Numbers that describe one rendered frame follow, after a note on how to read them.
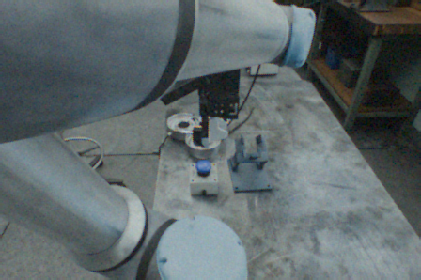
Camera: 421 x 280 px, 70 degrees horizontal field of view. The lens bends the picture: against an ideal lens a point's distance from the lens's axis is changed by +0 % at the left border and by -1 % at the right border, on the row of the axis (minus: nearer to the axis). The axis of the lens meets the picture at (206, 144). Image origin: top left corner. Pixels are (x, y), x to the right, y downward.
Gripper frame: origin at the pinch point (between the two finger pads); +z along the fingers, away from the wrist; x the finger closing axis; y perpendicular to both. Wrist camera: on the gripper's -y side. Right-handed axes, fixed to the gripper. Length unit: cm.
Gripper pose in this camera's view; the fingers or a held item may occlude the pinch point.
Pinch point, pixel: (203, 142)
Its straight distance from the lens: 70.6
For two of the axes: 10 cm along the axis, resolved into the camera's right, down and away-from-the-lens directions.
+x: -0.2, -6.1, 7.9
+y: 10.0, -0.1, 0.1
